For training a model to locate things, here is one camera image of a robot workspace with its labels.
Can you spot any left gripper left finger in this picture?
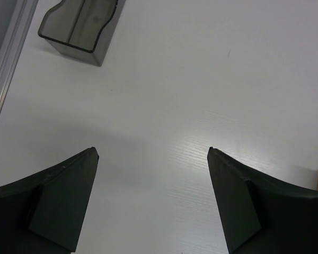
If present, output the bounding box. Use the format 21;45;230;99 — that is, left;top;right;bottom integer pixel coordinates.
0;147;99;253

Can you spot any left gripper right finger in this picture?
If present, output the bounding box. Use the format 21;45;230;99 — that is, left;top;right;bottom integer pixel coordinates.
207;148;318;253

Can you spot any clear plastic bin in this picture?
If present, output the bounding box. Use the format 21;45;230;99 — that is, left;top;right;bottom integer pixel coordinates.
38;0;125;67

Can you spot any aluminium table edge rail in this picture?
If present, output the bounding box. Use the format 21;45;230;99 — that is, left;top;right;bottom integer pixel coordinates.
0;0;38;113

